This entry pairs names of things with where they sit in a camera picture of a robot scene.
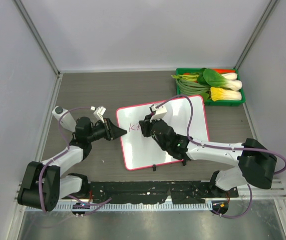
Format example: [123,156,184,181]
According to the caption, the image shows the orange carrot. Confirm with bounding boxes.
[213,68,235,74]

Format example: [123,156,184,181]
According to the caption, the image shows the white bok choy back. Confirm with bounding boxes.
[221,72,237,81]

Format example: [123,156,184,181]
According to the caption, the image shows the white slotted cable duct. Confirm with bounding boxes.
[53,201,212,212]

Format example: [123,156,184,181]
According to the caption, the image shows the green plastic tray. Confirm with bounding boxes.
[175,67,246,107]

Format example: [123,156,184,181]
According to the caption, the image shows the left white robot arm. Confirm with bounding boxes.
[17,116,127,212]

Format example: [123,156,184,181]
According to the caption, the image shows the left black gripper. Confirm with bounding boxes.
[87,118,127,143]

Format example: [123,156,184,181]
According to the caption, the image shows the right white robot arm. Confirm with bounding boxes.
[139,115,277,197]

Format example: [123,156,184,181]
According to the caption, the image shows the green long beans bundle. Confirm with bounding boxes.
[175,79,210,96]

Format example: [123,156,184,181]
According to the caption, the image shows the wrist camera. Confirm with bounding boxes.
[150,104,167,122]
[93,106,106,122]

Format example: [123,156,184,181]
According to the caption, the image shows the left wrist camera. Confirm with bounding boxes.
[93,106,106,122]

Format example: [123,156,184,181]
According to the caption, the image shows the green bok choy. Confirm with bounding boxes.
[197,68,242,91]

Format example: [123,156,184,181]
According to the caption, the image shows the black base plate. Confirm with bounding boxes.
[72,180,239,205]

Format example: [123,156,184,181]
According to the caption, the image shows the pink framed whiteboard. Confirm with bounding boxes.
[116,95,209,171]

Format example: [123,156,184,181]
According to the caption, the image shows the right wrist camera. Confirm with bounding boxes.
[150,104,167,122]

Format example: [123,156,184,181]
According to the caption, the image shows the yellow bok choy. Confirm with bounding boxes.
[210,87,242,102]

